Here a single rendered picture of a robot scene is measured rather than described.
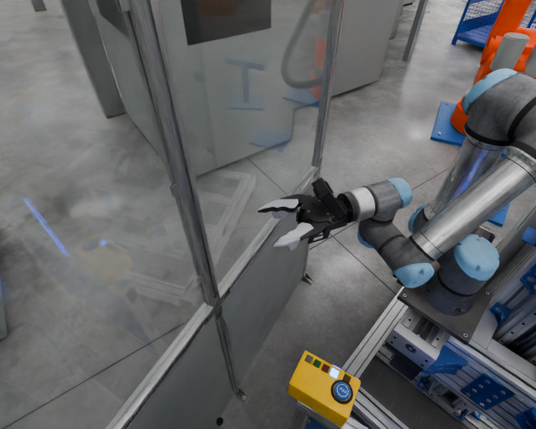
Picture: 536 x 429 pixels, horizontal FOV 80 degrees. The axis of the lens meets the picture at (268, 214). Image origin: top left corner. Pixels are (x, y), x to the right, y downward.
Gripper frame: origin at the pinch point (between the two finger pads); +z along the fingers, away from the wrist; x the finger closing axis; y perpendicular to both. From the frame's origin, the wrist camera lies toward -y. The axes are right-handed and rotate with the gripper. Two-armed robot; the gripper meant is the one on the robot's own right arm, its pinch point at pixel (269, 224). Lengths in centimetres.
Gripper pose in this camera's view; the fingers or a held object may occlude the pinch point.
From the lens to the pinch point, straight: 67.8
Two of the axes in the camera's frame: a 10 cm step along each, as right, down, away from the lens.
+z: -9.3, 2.6, -2.5
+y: -0.5, 6.0, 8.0
